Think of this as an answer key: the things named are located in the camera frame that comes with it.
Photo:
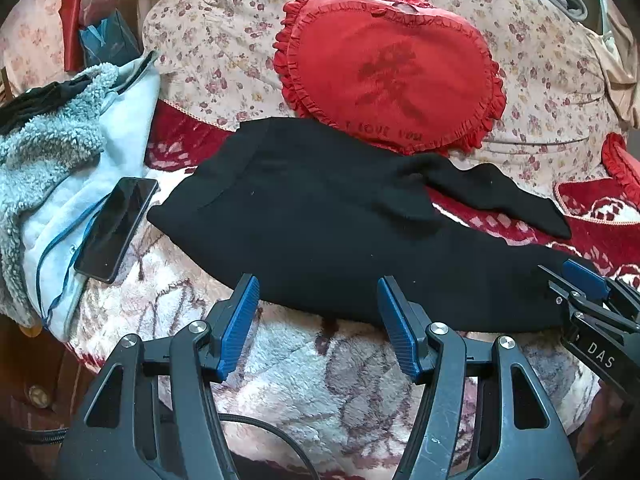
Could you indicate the teal plastic bag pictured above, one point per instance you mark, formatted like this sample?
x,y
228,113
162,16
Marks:
x,y
109,41

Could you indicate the black smartphone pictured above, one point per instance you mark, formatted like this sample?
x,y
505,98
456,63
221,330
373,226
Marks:
x,y
113,227

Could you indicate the red heart-shaped pillow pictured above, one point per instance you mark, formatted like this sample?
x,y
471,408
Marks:
x,y
397,74

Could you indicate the floral quilt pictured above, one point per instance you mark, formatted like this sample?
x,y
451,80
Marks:
x,y
512,86

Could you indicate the red pillow at right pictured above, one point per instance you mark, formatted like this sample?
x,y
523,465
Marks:
x,y
621,165

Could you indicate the light blue fleece jacket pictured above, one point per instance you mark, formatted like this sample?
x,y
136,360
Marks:
x,y
56,173

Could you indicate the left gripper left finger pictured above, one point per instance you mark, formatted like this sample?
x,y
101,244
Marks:
x,y
150,413

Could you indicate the red hanging cloth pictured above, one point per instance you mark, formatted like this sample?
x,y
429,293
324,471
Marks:
x,y
72,55

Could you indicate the beige curtain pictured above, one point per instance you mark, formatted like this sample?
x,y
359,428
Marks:
x,y
617,51

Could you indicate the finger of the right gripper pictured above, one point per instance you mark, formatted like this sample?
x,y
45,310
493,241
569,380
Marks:
x,y
589,282

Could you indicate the black knit pants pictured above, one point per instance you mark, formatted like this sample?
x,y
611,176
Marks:
x,y
319,217

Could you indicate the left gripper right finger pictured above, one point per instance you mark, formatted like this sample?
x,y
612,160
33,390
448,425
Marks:
x,y
517,433

